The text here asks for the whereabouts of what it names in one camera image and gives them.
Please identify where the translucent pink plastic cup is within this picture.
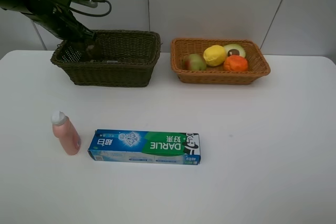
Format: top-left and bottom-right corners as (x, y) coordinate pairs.
(85, 41), (101, 61)

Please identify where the orange wicker basket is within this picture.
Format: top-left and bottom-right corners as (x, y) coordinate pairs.
(171, 38), (270, 85)

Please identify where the orange mandarin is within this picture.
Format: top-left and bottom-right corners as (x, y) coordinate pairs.
(224, 55), (248, 72)

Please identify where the dark brown wicker basket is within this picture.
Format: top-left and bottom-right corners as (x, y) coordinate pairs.
(50, 30), (161, 88)

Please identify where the blue Darlie toothpaste box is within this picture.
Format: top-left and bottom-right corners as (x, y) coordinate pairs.
(88, 129), (201, 165)

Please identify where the pink bottle white cap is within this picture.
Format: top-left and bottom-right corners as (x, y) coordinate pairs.
(51, 111), (81, 155)

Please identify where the yellow lemon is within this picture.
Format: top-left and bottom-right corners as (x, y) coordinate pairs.
(203, 45), (227, 67)

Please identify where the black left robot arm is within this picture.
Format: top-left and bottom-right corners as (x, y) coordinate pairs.
(1, 0), (96, 45)

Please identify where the halved avocado with pit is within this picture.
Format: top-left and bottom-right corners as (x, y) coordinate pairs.
(223, 44), (246, 58)

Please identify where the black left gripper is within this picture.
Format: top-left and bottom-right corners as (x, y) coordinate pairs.
(27, 0), (97, 48)

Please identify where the green red pear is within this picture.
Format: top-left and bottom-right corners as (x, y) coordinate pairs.
(183, 54), (207, 71)

